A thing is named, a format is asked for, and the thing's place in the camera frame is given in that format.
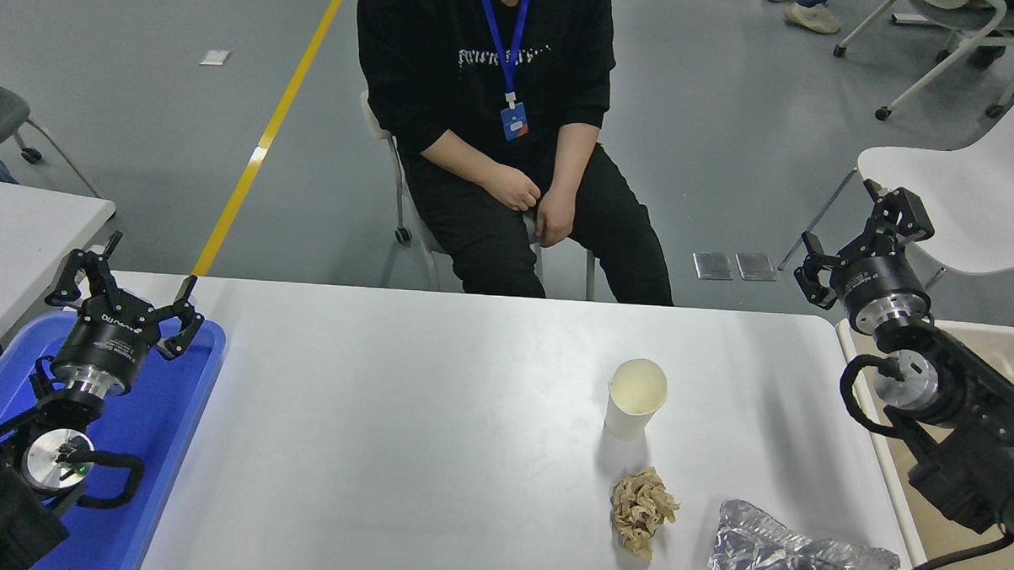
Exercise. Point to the silver floor plate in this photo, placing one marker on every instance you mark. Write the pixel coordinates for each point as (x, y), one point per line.
(756, 267)
(713, 266)

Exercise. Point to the yellow floor tape line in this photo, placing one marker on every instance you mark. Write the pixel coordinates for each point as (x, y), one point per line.
(263, 141)

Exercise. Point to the grey wheeled office chair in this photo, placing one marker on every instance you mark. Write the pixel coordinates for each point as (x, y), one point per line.
(980, 16)

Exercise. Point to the person's right hand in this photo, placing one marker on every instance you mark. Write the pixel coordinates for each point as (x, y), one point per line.
(515, 188)

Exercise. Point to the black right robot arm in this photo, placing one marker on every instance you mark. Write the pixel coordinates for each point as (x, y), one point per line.
(973, 453)

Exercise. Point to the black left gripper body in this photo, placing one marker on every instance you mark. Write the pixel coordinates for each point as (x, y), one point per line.
(104, 343)

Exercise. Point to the white-framed office chair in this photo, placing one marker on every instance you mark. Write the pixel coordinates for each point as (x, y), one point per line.
(376, 120)

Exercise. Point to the white paper cup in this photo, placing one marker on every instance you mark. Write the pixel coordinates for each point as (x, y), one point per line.
(629, 416)

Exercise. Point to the white side table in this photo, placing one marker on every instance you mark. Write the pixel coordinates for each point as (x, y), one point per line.
(20, 234)

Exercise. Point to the white plastic chair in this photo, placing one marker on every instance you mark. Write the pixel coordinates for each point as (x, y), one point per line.
(982, 192)

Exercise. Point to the tan paper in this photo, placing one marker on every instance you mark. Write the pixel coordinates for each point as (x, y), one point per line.
(642, 509)

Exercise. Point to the person's left hand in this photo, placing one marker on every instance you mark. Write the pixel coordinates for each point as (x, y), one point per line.
(554, 221)

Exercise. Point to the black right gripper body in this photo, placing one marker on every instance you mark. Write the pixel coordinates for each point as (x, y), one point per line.
(882, 281)

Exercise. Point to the large pale bin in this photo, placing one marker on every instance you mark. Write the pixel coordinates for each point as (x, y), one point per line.
(1007, 338)

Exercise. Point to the blue plastic tray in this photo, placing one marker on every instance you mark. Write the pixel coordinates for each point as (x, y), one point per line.
(174, 408)

